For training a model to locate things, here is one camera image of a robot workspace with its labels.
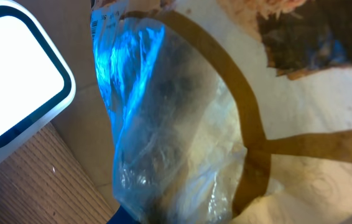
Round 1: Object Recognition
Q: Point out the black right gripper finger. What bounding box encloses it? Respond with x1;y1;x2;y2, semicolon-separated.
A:
107;206;140;224

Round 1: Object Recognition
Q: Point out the brown white snack pouch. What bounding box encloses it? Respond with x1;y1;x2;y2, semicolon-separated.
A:
91;1;352;223

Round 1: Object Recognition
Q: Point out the white barcode scanner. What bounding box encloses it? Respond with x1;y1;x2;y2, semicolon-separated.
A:
0;1;76;163

